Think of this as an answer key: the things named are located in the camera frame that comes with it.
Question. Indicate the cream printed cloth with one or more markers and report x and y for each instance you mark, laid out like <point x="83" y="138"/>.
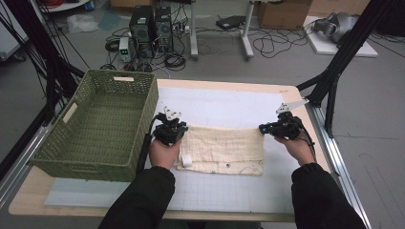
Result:
<point x="223" y="149"/>

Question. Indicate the white floor board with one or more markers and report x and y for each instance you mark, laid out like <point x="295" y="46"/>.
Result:
<point x="324" y="47"/>

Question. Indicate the white grid mat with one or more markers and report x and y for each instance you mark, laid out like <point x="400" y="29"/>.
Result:
<point x="223" y="101"/>

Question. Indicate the flat black device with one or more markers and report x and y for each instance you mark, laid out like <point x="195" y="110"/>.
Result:
<point x="230" y="22"/>

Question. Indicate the black metal frame stand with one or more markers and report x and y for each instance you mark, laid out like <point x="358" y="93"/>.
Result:
<point x="38" y="47"/>
<point x="347" y="47"/>

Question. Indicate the aluminium rail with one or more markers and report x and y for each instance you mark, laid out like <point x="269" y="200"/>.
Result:
<point x="342" y="152"/>
<point x="19" y="165"/>

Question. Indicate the person's left hand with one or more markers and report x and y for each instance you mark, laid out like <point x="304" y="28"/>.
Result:
<point x="164" y="156"/>

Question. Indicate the person's right hand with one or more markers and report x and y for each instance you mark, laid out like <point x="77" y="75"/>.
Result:
<point x="299" y="151"/>

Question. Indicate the grey helmet-shaped device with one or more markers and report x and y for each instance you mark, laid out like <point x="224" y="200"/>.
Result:
<point x="339" y="25"/>

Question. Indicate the white power strip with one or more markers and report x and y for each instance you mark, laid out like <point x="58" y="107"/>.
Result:
<point x="181" y="28"/>

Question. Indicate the large black computer tower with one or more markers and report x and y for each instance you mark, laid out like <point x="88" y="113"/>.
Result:
<point x="141" y="28"/>

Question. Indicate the teal sheet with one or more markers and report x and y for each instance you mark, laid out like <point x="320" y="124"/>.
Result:
<point x="109" y="20"/>

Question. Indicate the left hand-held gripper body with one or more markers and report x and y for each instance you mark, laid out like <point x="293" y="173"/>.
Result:
<point x="167" y="132"/>

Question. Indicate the brown cardboard box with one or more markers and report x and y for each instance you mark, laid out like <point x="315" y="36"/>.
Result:
<point x="283" y="14"/>

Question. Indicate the white desk leg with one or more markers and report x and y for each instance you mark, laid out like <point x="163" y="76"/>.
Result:
<point x="193" y="31"/>
<point x="246" y="35"/>

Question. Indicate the white cabinet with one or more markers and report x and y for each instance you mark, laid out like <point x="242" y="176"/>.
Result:
<point x="9" y="38"/>

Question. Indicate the clear plastic bag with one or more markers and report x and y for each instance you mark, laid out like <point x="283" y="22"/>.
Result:
<point x="82" y="24"/>

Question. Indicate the small white power supply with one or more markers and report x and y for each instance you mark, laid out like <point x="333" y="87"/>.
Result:
<point x="124" y="49"/>

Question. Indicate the slim black computer tower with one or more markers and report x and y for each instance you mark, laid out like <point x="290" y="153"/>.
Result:
<point x="164" y="28"/>

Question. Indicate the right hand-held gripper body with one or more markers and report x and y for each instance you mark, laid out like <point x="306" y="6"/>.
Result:
<point x="288" y="129"/>

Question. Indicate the green woven basket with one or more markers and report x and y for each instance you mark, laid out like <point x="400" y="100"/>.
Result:
<point x="102" y="127"/>

